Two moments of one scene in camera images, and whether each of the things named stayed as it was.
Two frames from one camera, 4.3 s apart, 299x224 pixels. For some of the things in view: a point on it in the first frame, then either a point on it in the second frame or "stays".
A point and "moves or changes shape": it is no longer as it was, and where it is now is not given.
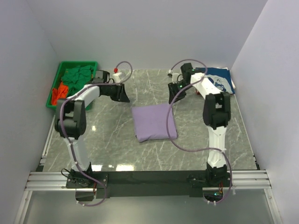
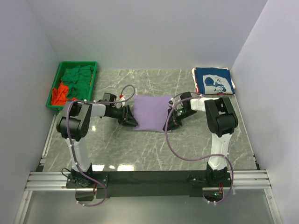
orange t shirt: [60, 93] stays
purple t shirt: [150, 122] moves or changes shape
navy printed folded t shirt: [219, 77] stays
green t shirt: [75, 78] stays
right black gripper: [173, 91] to [174, 122]
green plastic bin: [64, 66] stays
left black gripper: [121, 95] to [127, 118]
